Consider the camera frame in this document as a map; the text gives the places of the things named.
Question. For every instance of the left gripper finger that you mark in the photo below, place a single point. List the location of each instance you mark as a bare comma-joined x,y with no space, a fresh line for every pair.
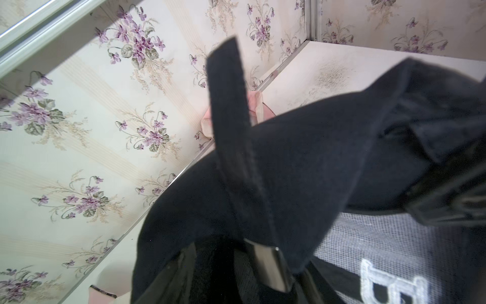
452,194

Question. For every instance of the black cap white letter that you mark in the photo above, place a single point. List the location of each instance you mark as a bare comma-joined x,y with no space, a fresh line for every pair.
308,207

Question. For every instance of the pink cap left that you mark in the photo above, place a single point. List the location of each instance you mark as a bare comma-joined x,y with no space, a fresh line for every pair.
99,296

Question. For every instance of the pink cap back wall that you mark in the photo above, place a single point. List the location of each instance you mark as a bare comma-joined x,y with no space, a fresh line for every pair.
258,113

